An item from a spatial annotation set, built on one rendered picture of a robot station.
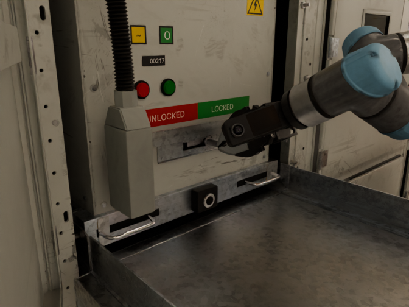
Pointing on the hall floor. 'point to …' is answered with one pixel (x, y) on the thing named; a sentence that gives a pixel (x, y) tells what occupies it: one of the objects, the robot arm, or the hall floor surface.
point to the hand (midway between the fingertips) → (219, 146)
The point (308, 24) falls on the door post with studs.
